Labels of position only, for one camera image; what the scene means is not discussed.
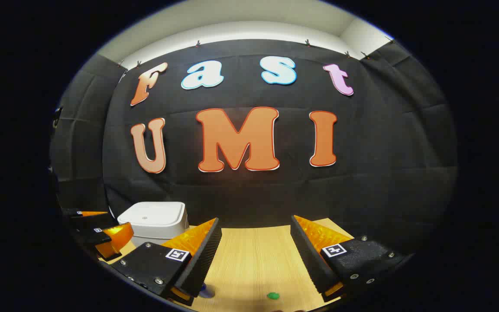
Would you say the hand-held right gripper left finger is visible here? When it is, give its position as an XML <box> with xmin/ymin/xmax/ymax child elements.
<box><xmin>111</xmin><ymin>218</ymin><xmax>223</xmax><ymax>307</ymax></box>

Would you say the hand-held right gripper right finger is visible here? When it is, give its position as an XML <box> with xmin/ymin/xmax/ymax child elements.
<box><xmin>290</xmin><ymin>215</ymin><xmax>407</xmax><ymax>303</ymax></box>

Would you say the white desktop garbage bin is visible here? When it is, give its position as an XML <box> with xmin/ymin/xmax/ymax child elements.
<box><xmin>117</xmin><ymin>201</ymin><xmax>189</xmax><ymax>248</ymax></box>

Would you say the wooden desktop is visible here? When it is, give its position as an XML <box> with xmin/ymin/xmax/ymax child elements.
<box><xmin>100</xmin><ymin>218</ymin><xmax>355</xmax><ymax>312</ymax></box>

